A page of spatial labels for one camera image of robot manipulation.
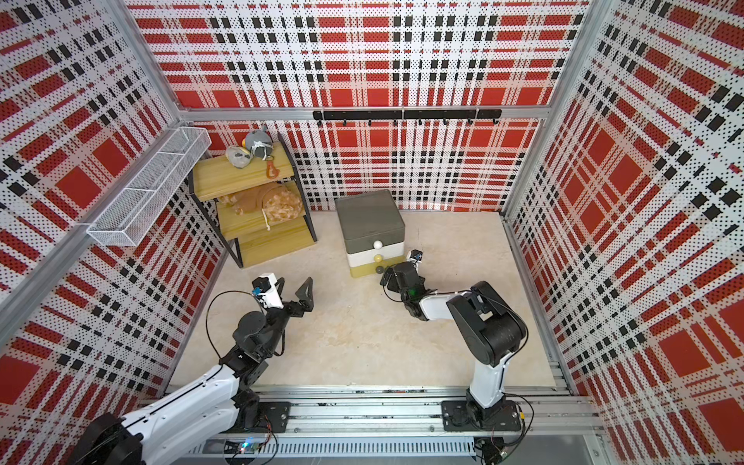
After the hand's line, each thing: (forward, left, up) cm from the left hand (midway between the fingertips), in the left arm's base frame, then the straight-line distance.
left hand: (302, 278), depth 80 cm
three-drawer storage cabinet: (+16, -19, +2) cm, 25 cm away
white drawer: (+13, -21, -7) cm, 26 cm away
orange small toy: (+28, +11, +15) cm, 34 cm away
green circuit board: (-38, +10, -16) cm, 42 cm away
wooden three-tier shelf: (+26, +29, -18) cm, 43 cm away
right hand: (+11, -28, -14) cm, 33 cm away
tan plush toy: (+23, +11, +8) cm, 26 cm away
